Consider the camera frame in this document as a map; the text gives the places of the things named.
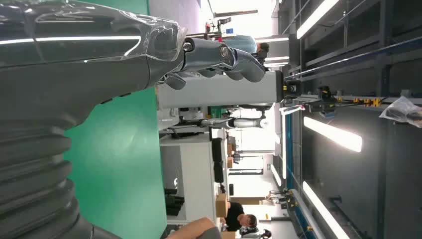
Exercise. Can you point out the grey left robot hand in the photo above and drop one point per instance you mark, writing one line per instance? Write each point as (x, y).
(66, 66)

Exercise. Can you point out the green table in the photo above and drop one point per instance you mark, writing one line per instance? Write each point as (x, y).
(115, 165)

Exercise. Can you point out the white machine stand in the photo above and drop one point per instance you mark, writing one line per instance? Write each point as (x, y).
(224, 90)

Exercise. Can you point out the white cabinet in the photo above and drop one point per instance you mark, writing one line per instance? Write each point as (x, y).
(194, 178)

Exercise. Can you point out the black office chair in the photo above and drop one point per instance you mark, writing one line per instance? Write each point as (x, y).
(218, 172)
(217, 150)

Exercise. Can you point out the black cases on floor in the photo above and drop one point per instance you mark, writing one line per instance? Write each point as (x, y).
(174, 201)

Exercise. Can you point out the person in teal shirt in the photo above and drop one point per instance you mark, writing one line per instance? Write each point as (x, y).
(240, 43)

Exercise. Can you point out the small cardboard box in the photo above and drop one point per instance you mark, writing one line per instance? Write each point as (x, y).
(229, 162)
(229, 149)

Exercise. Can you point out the large cardboard box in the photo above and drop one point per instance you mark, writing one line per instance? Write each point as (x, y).
(221, 205)

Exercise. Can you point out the person in black shirt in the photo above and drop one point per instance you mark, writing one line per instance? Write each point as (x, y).
(235, 216)

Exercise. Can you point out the long ceiling light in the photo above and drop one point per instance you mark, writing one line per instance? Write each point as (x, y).
(316, 16)
(276, 175)

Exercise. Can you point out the person in patterned top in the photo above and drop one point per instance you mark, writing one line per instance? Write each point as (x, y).
(254, 232)

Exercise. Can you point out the grey overhead gantry beam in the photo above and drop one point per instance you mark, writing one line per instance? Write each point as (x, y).
(349, 100)

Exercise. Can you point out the clear plastic bag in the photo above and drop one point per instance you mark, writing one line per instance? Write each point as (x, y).
(402, 112)

